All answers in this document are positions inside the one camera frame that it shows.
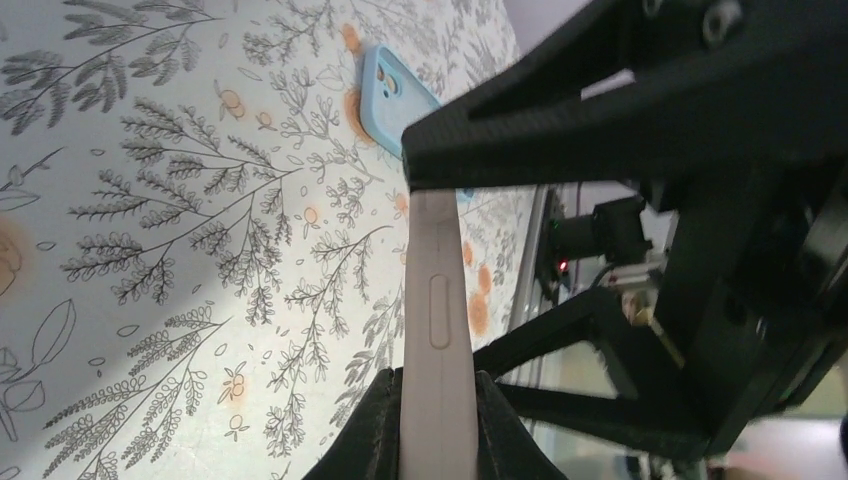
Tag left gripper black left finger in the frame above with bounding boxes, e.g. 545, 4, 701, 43
304, 368, 403, 480

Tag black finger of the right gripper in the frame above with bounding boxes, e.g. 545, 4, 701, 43
402, 1, 847, 190

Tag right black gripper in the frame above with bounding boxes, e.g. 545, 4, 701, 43
474, 156, 847, 461

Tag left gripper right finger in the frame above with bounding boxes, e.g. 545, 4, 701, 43
475, 371, 567, 480

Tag black phone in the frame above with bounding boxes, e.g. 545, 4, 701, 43
399, 190, 478, 479

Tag light blue phone case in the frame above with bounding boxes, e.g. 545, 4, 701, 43
359, 44, 442, 160

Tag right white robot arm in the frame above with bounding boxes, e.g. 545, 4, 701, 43
402, 1, 847, 460

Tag floral patterned table mat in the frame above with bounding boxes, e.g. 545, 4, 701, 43
1, 1, 519, 479

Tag aluminium mounting rail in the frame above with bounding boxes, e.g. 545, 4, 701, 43
500, 185, 562, 388

